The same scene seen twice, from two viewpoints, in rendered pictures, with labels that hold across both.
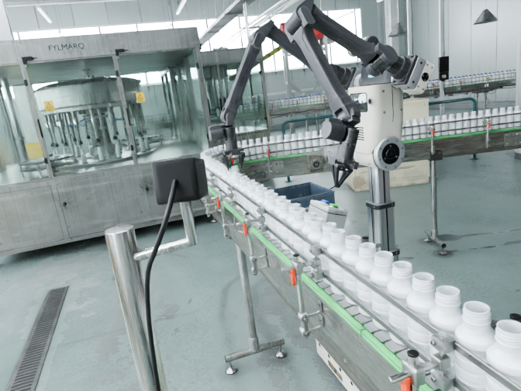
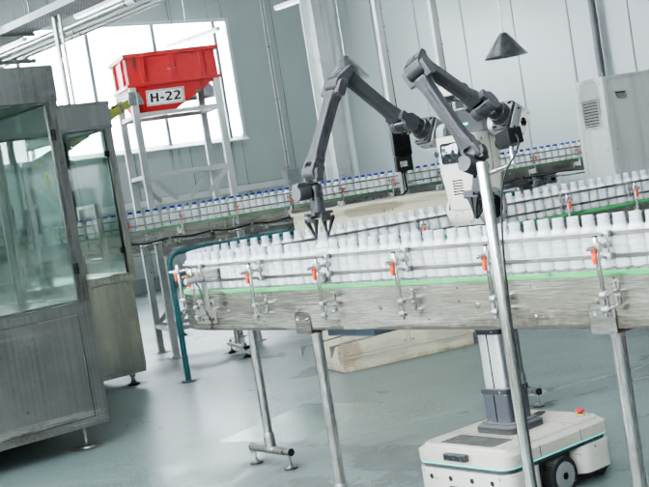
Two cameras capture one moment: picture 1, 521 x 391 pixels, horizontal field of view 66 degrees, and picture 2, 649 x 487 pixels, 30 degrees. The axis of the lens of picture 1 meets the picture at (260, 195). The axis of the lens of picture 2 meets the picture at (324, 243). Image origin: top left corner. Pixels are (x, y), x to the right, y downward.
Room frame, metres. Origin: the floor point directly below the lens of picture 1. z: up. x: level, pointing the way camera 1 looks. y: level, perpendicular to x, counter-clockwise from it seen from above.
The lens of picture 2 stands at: (-2.51, 1.88, 1.40)
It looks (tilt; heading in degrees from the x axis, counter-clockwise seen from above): 3 degrees down; 338
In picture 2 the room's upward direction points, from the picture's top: 9 degrees counter-clockwise
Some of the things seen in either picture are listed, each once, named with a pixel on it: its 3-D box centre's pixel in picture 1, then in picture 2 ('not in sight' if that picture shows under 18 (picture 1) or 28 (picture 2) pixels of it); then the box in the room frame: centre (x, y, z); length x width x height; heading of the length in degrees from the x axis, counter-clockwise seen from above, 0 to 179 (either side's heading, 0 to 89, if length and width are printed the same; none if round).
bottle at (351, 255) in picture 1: (355, 269); (532, 245); (0.89, -0.20, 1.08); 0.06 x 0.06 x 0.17
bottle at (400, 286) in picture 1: (403, 302); (576, 243); (0.71, -0.26, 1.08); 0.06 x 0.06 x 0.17
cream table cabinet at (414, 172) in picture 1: (384, 143); (382, 278); (5.83, -1.90, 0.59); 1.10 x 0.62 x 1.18; 89
